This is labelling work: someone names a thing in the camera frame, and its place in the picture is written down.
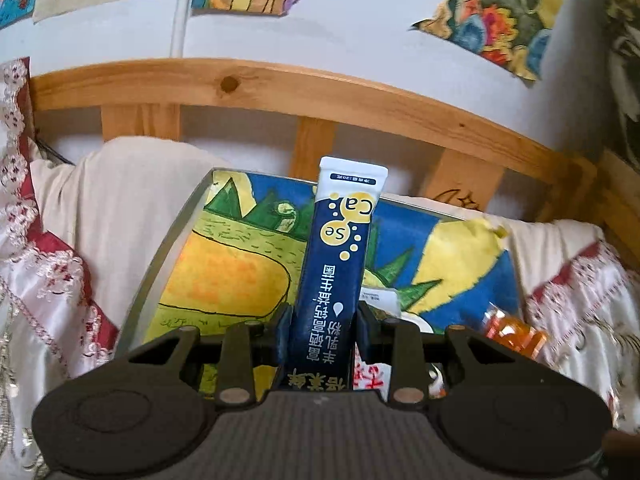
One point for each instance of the blue calcium milk powder sachet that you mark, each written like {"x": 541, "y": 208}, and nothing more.
{"x": 321, "y": 345}

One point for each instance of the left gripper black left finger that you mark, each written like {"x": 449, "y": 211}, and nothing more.
{"x": 153, "y": 406}

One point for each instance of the camouflage fabric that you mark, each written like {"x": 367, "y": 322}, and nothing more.
{"x": 622, "y": 28}

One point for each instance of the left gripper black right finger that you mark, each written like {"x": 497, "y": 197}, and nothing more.
{"x": 491, "y": 406}

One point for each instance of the white wall pipe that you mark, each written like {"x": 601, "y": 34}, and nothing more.
{"x": 178, "y": 29}

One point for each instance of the wooden sofa backrest frame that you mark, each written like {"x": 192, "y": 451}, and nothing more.
{"x": 145, "y": 98}

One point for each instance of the orange jelly snack bag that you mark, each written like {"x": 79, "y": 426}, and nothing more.
{"x": 513, "y": 333}

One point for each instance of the floral satin sofa cover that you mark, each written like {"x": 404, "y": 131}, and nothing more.
{"x": 347, "y": 434}

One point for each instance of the cream cushion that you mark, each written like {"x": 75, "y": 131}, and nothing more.
{"x": 115, "y": 206}

